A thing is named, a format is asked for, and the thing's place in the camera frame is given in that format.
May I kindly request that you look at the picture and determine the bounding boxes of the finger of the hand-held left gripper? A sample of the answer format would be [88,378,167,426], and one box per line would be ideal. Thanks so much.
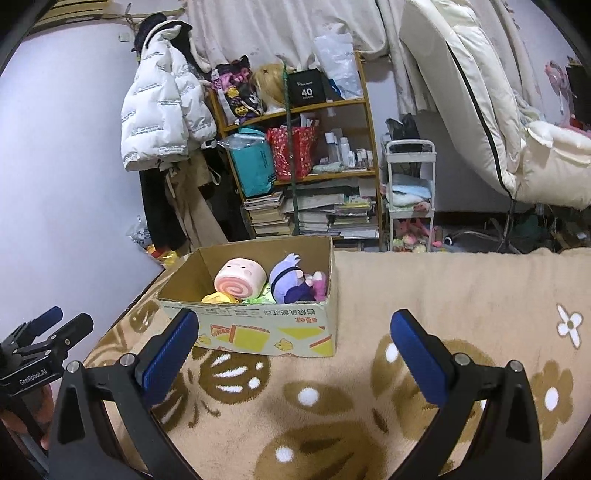
[14,313,94,356]
[0,306,64,354]

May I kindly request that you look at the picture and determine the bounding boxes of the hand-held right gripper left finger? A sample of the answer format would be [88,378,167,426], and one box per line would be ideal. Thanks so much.
[48,308,200,480]

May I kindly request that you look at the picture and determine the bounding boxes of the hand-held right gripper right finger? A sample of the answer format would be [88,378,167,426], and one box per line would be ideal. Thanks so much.
[390,309,543,480]

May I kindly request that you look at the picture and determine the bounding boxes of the printed cardboard box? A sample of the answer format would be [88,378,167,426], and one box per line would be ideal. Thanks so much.
[156,235,338,358]

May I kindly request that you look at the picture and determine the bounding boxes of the pink swirl roll cake plush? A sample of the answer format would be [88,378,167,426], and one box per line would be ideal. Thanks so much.
[213,258,269,298]

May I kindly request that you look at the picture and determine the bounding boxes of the purple-haired plush doll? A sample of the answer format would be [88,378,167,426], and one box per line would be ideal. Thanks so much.
[269,252,319,304]

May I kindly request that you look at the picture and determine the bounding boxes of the light green soft toy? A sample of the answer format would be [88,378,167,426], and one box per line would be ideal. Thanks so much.
[242,284,278,305]

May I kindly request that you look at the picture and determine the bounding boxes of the person's left hand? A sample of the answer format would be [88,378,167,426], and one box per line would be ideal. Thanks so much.
[31,383,54,450]

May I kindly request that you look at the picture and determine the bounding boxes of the beige patterned blanket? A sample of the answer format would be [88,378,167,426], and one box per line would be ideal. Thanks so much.
[85,247,591,480]

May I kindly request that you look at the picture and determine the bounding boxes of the pile of snack bags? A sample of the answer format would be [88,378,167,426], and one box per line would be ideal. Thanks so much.
[129,217,195,268]

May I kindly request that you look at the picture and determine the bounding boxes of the pink plush toy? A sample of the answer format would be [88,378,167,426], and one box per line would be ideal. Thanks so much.
[305,271,329,302]

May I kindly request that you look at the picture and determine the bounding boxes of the pile of small toys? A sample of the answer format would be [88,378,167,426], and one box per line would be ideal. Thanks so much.
[392,217,437,252]

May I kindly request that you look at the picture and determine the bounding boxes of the beige hanging coat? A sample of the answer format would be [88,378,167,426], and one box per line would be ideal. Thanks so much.
[164,152,229,252]

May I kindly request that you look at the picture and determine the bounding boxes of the black hanging coat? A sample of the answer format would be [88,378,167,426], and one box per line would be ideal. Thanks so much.
[139,168,188,252]

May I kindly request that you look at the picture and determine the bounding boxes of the light blue cloth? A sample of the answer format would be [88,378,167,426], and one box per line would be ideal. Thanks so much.
[390,182,432,206]

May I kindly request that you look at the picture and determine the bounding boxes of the wide stack of books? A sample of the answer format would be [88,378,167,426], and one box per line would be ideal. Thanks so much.
[284,180,382,241]

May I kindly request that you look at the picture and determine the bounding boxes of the teal bag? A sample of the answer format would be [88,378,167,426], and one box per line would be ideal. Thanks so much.
[228,128,278,198]

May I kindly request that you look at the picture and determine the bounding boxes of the white trolley cart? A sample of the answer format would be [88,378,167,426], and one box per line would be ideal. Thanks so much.
[384,140,438,252]

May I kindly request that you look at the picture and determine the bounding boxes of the row of white bottles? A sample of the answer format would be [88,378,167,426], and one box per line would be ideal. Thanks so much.
[323,129,376,168]

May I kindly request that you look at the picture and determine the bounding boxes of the green pole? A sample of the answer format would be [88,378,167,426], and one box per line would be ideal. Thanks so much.
[281,58,298,236]

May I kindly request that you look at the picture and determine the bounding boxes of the white puffer jacket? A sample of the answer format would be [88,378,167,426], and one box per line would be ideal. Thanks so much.
[121,23,218,172]

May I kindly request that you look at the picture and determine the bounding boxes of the red patterned bag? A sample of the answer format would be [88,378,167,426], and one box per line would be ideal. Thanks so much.
[267,124,319,182]

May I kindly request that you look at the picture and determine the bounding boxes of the wooden shelf unit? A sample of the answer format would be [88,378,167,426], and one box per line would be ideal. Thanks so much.
[203,51,384,252]

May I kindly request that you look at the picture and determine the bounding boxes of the black patterned bag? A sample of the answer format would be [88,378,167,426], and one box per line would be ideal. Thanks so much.
[211,55,264,125]

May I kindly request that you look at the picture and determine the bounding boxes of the black box with white print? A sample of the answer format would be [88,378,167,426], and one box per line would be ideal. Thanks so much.
[287,69,328,106]

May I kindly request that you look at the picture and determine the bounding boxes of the blond wig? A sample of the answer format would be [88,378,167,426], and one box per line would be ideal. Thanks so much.
[252,64,289,116]

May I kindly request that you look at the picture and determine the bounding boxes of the clear plastic bag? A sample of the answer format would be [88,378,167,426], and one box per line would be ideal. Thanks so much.
[313,32,365,101]

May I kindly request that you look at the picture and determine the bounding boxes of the wooden slats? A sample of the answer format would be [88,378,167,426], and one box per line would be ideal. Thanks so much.
[28,0,116,28]

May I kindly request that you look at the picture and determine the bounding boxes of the black hat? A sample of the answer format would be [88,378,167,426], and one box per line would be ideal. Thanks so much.
[130,14,194,51]

